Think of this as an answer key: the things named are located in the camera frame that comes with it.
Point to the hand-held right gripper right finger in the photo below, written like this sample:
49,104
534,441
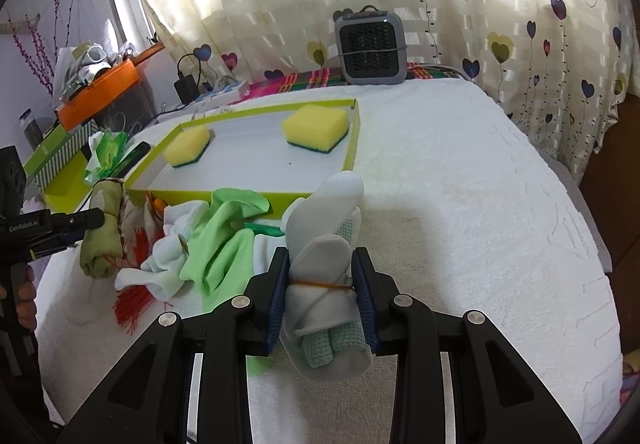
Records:
365,304

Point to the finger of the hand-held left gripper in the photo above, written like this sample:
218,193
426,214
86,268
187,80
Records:
75,220
55,243

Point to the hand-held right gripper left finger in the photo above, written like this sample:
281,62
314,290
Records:
277,304

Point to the olive green towel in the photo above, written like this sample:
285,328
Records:
100,244

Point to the white sock bundle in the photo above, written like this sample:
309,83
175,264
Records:
320,269

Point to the green tea packet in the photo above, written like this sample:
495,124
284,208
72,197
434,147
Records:
265,228

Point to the light green cloth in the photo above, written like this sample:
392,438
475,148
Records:
220,249

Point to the white socks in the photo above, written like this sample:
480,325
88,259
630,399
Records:
160,254

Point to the lime green box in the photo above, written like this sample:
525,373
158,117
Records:
250,159

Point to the person's left hand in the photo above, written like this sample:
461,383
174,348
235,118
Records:
25,294

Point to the green striped box lid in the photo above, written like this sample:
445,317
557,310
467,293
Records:
65,149

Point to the green white plastic wrappers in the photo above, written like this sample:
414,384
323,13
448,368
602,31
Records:
107,152

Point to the dark flat phone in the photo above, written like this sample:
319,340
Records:
135,154

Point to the red tassel ornament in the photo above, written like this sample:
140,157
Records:
132,309

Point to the clear jar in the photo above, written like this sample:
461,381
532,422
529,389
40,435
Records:
29,129

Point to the orange box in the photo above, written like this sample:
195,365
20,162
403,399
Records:
100,94

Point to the yellow green sponge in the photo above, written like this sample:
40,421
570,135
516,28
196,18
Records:
315,127
187,147

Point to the white grey cloth pile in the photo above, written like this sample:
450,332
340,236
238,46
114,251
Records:
90,57

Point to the black charger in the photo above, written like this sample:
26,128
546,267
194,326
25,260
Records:
186,87

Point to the colourful striped blanket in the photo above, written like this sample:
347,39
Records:
310,79

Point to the grey fan heater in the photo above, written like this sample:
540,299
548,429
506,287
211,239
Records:
370,44

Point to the brown wooden furniture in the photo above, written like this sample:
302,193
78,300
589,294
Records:
615,184

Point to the pink branch wall decoration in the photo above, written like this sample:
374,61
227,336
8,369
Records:
47,79

